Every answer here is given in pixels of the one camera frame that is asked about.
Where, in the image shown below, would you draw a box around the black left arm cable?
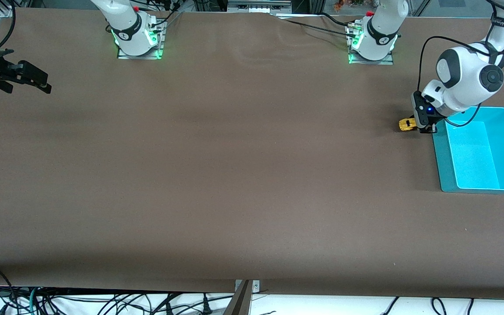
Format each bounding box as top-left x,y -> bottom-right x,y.
417,0 -> 504,128

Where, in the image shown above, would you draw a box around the long black table cable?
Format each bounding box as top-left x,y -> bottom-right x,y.
285,18 -> 357,38

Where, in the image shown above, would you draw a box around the grey background device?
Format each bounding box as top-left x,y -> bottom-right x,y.
227,0 -> 293,14

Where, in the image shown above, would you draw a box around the small orange background objects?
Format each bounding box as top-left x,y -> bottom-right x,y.
333,0 -> 366,10

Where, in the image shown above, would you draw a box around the black base connector cables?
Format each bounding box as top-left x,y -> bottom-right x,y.
145,0 -> 183,31

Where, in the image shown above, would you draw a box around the cyan plastic bin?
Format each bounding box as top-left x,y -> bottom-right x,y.
431,106 -> 504,193

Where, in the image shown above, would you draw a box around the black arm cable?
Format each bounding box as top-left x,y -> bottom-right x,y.
0,0 -> 16,49
417,0 -> 504,128

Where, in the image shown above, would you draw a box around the short black table cable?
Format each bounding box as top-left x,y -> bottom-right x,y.
320,12 -> 353,27

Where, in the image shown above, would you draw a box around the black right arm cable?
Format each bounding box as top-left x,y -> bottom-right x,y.
0,0 -> 16,49

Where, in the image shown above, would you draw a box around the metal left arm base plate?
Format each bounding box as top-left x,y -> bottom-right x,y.
348,22 -> 395,66

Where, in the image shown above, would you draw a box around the small metal edge bracket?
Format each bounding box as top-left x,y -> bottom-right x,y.
234,280 -> 260,293

